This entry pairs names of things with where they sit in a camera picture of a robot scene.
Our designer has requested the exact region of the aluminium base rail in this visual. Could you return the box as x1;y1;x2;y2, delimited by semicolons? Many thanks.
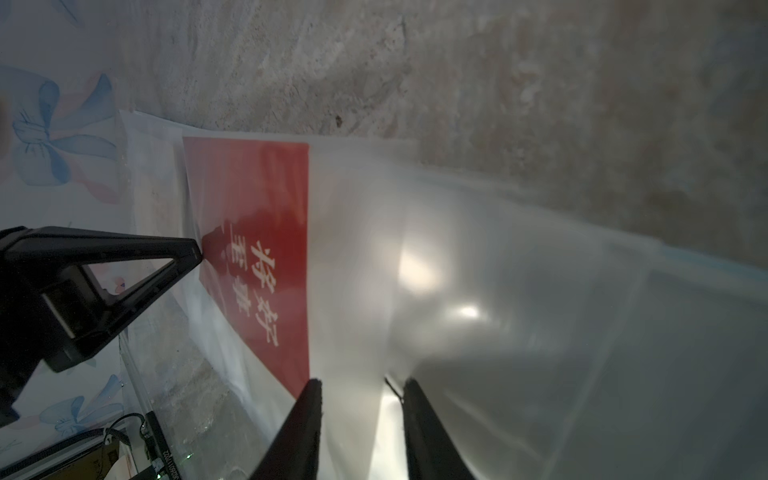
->
1;337;182;479

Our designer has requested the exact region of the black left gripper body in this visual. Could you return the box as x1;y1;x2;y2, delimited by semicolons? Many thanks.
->
1;265;66;426

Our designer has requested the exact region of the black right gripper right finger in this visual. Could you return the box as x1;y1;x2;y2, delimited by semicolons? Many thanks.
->
402;378;474;480

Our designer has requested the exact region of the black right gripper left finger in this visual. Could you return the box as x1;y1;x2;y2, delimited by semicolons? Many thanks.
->
250;379;322;480

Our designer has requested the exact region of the red card gold text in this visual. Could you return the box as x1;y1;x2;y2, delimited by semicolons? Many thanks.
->
183;137;310;397

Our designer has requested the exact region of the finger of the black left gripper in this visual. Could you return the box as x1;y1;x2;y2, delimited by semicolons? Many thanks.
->
1;226;203;370

